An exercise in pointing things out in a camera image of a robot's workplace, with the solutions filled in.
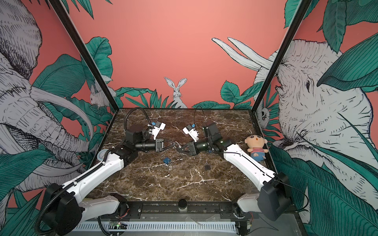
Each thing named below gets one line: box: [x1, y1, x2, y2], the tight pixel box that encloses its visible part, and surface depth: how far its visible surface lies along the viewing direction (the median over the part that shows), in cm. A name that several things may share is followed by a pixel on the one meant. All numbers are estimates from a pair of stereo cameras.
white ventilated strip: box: [73, 222, 237, 232], surface depth 71 cm
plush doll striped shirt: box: [244, 134, 269, 162], surface depth 95 cm
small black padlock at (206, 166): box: [204, 162, 211, 171], surface depth 92 cm
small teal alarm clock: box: [96, 148, 112, 162], surface depth 91 cm
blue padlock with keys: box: [163, 156, 172, 165], surface depth 94 cm
